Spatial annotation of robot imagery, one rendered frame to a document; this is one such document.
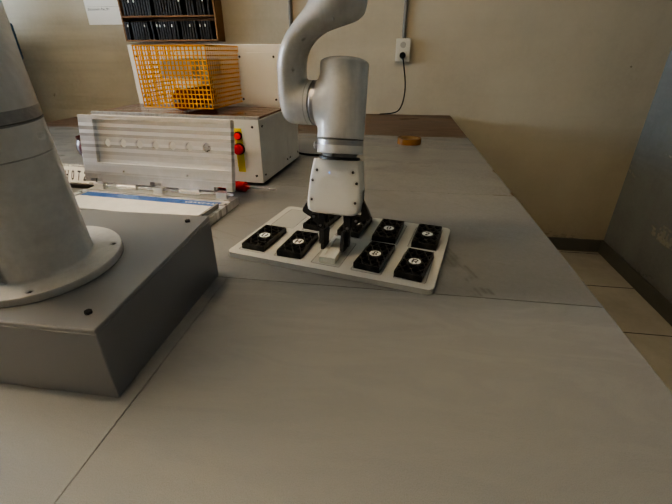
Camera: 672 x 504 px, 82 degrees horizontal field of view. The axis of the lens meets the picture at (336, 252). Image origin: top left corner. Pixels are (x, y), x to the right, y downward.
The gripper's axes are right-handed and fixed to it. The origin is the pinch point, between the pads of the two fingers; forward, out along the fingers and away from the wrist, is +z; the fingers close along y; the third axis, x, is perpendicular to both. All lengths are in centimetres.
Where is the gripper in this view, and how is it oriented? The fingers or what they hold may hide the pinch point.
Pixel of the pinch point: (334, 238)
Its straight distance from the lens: 74.4
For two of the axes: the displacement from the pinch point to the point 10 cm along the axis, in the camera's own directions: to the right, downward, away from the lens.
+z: -0.6, 9.6, 2.7
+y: 9.6, 1.3, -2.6
